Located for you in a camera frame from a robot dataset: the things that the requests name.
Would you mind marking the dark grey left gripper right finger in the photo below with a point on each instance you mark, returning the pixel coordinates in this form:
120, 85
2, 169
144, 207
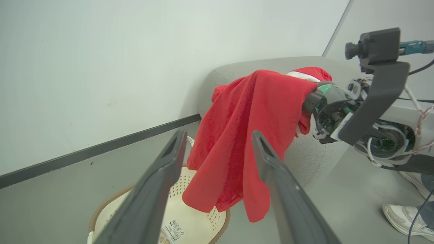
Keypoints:
288, 200

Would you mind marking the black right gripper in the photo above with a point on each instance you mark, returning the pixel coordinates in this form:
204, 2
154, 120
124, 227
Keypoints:
330, 108

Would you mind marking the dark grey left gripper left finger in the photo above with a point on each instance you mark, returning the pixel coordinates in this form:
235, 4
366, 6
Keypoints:
149, 200

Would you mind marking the red and white garment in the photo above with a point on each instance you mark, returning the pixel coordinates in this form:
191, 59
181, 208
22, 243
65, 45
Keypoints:
244, 135

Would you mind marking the grey fabric sofa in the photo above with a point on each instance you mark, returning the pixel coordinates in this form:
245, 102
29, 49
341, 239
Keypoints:
307, 159

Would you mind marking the white barcode sticker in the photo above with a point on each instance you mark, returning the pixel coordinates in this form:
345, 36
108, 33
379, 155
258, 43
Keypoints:
173, 231

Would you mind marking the cream perforated laundry basket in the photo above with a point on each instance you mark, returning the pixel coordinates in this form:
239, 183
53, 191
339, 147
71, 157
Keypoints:
196, 220

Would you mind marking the black baseboard strip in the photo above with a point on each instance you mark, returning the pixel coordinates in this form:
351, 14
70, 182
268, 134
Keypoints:
67, 159

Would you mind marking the white sneaker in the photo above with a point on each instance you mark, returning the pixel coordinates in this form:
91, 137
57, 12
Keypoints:
415, 183
403, 218

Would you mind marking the blue jeans leg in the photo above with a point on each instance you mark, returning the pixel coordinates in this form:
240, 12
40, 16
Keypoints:
429, 206

